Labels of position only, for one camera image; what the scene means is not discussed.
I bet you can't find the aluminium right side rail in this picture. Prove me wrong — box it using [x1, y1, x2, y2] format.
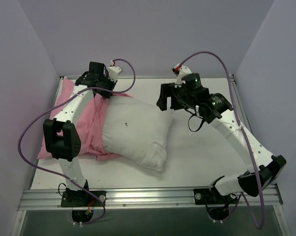
[227, 75, 271, 185]

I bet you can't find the aluminium front rail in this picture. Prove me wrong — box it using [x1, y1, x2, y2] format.
[16, 184, 284, 211]

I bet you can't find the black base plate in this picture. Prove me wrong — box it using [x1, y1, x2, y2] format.
[193, 187, 238, 205]
[60, 189, 107, 207]

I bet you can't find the white pillow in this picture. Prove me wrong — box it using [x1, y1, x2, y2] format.
[102, 96, 173, 172]

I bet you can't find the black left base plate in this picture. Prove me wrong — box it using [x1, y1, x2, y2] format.
[60, 189, 107, 207]

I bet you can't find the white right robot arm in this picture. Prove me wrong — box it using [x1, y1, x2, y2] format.
[157, 83, 287, 203]

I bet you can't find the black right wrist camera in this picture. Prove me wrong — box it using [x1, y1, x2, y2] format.
[172, 65, 210, 101]

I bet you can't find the aluminium rail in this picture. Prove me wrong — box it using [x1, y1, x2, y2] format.
[227, 75, 271, 185]
[16, 184, 284, 211]

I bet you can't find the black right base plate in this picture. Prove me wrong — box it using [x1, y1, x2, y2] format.
[193, 187, 238, 205]

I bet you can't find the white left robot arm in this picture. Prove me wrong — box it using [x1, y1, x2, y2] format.
[43, 62, 122, 206]

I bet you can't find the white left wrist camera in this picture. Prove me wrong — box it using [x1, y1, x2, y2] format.
[107, 65, 123, 82]

